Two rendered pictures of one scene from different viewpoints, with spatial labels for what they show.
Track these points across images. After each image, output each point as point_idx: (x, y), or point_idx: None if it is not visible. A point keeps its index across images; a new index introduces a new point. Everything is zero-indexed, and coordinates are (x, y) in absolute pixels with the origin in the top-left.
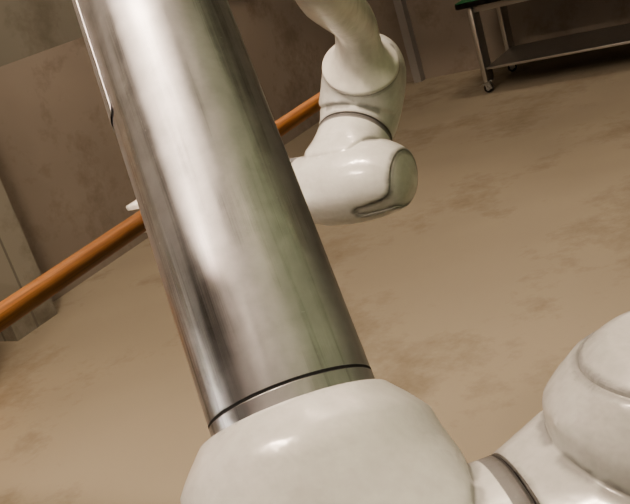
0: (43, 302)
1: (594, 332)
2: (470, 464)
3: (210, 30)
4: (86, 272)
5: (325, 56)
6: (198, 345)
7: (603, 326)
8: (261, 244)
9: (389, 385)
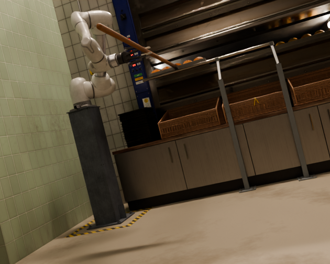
0: (155, 58)
1: (80, 77)
2: (91, 81)
3: None
4: (152, 56)
5: (94, 39)
6: None
7: (79, 77)
8: None
9: (93, 74)
